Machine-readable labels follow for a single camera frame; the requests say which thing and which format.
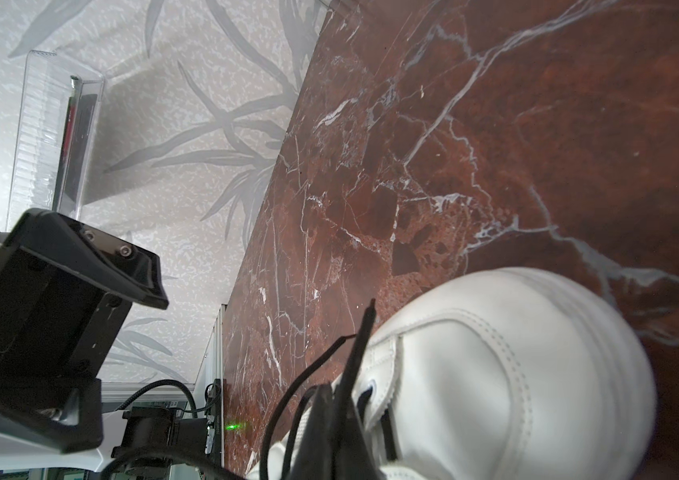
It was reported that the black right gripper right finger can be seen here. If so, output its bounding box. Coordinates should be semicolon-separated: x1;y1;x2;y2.
334;395;383;480

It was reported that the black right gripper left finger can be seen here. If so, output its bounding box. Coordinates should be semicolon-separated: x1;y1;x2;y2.
284;384;333;479

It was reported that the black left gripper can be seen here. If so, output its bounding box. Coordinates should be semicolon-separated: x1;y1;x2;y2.
0;208;169;453

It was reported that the black shoelace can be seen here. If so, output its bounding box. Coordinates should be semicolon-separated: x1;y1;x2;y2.
259;301;383;479

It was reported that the white sneaker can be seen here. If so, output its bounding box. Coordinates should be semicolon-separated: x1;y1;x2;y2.
267;267;657;479

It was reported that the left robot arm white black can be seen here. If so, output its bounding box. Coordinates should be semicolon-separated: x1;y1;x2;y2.
0;209;221;479

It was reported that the clear plastic wall bin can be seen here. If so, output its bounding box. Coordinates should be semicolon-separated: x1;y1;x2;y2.
6;50;105;229

